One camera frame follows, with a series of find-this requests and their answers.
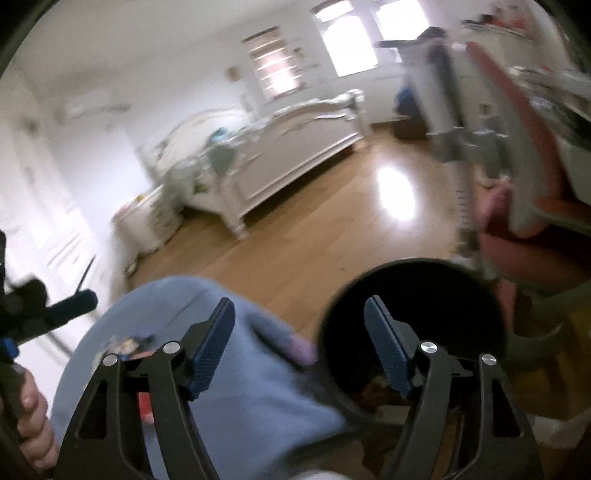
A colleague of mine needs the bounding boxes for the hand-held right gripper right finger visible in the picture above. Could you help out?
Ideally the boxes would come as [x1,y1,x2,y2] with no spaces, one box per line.
[364,295,543,480]

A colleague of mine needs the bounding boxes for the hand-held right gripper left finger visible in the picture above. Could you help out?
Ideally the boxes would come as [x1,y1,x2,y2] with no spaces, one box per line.
[54,296,236,480]

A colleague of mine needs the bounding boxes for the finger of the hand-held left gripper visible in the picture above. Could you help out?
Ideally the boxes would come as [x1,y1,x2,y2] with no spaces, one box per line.
[46,290,99,330]

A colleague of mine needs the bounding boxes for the black trash bin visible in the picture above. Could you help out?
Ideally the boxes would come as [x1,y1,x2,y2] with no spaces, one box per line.
[318,259,509,416]

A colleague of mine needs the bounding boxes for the person's left hand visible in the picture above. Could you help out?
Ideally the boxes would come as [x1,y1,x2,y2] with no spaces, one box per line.
[17,370,61,469]

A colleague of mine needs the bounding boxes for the blue tablecloth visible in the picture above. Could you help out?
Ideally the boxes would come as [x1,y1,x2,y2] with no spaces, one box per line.
[50,276,356,480]

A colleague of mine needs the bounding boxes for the colourful snack wrappers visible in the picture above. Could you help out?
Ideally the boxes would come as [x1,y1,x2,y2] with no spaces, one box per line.
[99,336,156,361]

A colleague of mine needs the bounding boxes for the pale purple soft item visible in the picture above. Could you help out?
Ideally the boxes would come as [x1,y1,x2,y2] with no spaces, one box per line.
[277,335,319,368]

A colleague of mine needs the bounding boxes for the white wardrobe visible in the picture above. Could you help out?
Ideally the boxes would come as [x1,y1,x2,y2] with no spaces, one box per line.
[0,60,116,352]

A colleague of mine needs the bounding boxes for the white nightstand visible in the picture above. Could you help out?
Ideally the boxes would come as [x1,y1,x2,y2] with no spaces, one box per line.
[113,185,184,256]

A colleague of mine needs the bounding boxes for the red and olive clothing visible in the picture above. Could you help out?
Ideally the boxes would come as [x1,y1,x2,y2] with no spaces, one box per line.
[475,180,591,449]

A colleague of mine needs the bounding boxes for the green blanket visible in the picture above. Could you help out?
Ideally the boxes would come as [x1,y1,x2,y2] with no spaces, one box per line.
[203,141,242,177]

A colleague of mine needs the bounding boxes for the white air conditioner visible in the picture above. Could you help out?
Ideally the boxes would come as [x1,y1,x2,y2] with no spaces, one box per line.
[55,90,132,123]

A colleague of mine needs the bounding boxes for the white bed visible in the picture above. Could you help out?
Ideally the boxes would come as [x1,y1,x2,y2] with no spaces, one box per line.
[139,90,375,240]

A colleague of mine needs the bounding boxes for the red and grey chair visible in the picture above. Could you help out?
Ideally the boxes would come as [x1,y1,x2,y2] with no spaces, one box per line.
[466,41,591,237]

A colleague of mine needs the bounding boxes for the dark pile of clothes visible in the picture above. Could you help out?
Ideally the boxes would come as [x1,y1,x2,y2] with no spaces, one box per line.
[394,85,431,140]

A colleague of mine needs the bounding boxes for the white dresser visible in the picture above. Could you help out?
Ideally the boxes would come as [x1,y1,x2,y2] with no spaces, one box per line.
[450,21,536,134]

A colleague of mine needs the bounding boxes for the window with striped blind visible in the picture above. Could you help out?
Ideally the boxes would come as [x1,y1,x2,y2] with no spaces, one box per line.
[242,27,308,101]

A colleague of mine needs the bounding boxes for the bright window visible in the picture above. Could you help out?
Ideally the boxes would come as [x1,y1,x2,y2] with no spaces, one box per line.
[374,0,431,40]
[311,0,378,77]

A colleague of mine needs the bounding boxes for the wall poster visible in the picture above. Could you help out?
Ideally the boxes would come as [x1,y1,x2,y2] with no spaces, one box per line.
[464,4,533,34]

